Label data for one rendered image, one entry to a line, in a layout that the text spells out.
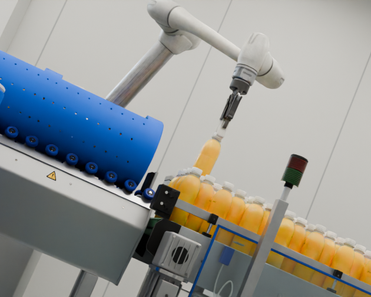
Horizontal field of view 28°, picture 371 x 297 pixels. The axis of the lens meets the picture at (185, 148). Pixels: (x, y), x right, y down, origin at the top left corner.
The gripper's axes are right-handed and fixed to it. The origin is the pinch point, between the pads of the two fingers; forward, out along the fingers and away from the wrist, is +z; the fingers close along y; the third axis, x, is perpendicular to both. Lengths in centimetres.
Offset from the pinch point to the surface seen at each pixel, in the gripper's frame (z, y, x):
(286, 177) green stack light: 14.5, 43.1, 17.6
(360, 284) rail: 35, 25, 64
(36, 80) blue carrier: 16, 18, -70
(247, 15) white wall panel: -145, -259, 37
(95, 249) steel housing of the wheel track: 61, 15, -28
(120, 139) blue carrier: 22.9, 19.7, -35.9
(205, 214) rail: 35.4, 26.0, 1.0
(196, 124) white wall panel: -51, -259, 35
